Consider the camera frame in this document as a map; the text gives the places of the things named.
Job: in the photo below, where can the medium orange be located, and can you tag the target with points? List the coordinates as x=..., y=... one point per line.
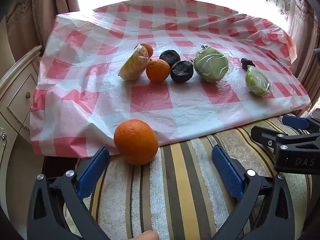
x=157, y=70

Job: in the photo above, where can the small dark dried fruit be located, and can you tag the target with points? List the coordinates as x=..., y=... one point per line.
x=247, y=62

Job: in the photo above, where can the cream wooden cabinet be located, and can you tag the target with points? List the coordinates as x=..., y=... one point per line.
x=17, y=92

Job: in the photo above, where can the pink floral patterned drape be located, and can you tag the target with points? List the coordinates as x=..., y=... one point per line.
x=301, y=12

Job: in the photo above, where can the person's left hand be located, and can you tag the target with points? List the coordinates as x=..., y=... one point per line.
x=147, y=235

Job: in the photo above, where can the large orange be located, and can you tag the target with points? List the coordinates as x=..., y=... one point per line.
x=136, y=141

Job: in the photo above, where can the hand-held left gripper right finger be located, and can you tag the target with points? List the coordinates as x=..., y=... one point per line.
x=227, y=170

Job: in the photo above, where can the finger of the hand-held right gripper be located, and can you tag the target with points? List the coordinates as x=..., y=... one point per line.
x=295, y=122
x=265, y=135

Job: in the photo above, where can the small green plastic-wrapped fruit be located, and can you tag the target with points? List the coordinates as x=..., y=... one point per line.
x=257, y=82

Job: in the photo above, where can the striped towel cushion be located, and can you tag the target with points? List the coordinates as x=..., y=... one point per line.
x=180, y=192

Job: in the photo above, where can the dark purple wrinkled fruit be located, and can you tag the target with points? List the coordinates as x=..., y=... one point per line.
x=170, y=57
x=181, y=71

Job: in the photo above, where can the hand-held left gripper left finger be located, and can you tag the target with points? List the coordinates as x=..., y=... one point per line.
x=92, y=172

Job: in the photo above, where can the yellow plastic-wrapped fruit half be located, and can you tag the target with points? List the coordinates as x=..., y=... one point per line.
x=133, y=63

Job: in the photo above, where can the red white checkered tablecloth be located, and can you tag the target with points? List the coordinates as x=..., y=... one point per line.
x=150, y=105

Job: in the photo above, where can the large green plastic-wrapped fruit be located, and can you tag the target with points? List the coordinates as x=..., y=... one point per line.
x=211, y=65

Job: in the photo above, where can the small orange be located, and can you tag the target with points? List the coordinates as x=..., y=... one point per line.
x=148, y=49

